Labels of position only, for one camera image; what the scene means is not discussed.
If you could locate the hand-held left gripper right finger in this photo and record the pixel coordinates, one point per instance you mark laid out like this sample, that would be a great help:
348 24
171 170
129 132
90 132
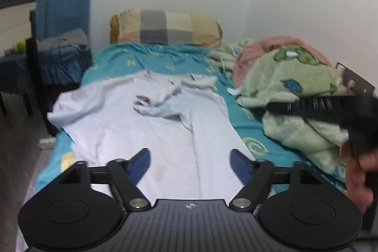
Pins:
238 164

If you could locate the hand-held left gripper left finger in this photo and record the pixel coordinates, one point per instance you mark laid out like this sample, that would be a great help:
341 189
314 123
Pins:
142 164

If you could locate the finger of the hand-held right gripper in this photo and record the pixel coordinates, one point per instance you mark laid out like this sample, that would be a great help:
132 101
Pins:
307 108

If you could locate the light grey t-shirt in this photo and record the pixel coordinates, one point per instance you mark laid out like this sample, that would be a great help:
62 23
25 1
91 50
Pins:
153 134

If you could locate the person's right hand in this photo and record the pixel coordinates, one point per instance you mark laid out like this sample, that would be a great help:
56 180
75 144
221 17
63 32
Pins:
356 181

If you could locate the green fleece blanket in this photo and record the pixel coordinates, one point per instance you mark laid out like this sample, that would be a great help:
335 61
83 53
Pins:
298 77

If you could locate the pink fleece blanket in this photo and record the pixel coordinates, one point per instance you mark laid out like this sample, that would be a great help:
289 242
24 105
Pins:
265 46

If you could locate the bed with teal sheet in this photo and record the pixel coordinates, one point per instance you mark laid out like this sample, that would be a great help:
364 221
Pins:
165 55

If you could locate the checkered pillow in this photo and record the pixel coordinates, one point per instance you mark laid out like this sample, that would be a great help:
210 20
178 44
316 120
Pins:
165 26

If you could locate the grey cloth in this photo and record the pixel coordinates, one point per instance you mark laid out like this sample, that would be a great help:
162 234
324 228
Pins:
63 40

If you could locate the yellow-green ball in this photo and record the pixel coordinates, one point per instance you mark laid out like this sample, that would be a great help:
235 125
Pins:
21 46

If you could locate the blue covered chair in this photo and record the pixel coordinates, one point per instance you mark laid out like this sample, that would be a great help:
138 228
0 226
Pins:
63 4

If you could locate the white desk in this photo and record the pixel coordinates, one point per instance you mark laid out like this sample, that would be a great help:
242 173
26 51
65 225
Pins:
13 18

